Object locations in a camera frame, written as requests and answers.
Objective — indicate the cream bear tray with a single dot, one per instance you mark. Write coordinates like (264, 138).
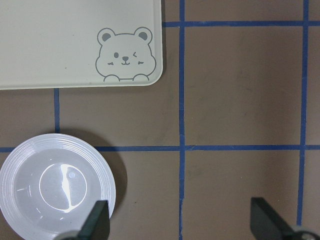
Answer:
(80, 43)

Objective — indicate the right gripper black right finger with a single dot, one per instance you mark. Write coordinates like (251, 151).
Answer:
(266, 223)

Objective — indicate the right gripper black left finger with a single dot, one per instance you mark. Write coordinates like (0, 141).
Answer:
(97, 224)

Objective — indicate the white round plate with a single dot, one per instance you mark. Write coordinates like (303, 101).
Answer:
(50, 183)

